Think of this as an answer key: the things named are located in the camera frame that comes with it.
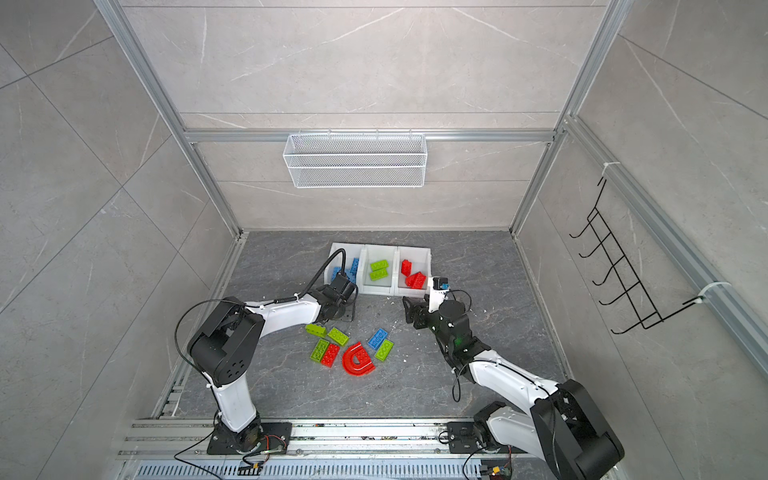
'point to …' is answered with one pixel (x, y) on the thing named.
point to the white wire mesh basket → (355, 160)
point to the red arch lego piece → (357, 361)
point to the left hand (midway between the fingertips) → (345, 302)
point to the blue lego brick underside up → (377, 338)
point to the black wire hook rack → (633, 290)
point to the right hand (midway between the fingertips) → (413, 295)
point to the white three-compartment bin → (394, 284)
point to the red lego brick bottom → (419, 280)
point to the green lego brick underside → (384, 350)
